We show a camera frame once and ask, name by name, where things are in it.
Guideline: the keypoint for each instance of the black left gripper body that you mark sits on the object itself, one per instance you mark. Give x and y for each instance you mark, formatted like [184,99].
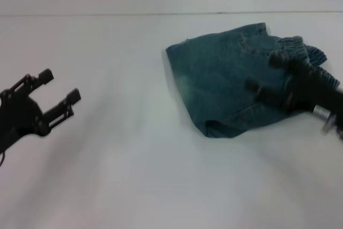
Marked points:
[21,116]

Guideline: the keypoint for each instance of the blue denim shorts basketball print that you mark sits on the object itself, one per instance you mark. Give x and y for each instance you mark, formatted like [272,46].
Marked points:
[219,78]

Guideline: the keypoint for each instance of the silver metal connector fitting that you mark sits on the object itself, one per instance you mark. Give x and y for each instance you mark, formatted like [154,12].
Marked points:
[323,113]

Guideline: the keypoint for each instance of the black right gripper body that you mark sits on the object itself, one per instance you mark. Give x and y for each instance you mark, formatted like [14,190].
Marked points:
[311,89]

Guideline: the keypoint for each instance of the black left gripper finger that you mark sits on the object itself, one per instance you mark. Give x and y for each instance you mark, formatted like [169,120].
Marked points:
[61,108]
[34,80]

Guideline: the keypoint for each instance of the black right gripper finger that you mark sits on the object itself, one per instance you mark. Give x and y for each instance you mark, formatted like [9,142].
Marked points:
[282,61]
[268,93]

